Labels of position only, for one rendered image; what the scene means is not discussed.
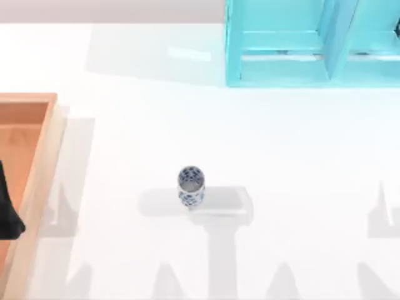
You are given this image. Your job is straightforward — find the blue and white cup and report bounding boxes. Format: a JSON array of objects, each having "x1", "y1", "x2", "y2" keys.
[{"x1": 177, "y1": 166, "x2": 206, "y2": 209}]

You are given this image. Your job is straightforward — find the shallow salmon-coloured box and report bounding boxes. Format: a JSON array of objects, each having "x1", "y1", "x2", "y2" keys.
[{"x1": 0, "y1": 92, "x2": 67, "y2": 300}]

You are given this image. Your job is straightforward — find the light blue rack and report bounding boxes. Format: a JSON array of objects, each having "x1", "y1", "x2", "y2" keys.
[{"x1": 224, "y1": 0, "x2": 400, "y2": 89}]

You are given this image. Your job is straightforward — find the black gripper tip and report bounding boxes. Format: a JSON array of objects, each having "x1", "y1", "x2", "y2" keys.
[{"x1": 0, "y1": 159, "x2": 26, "y2": 241}]

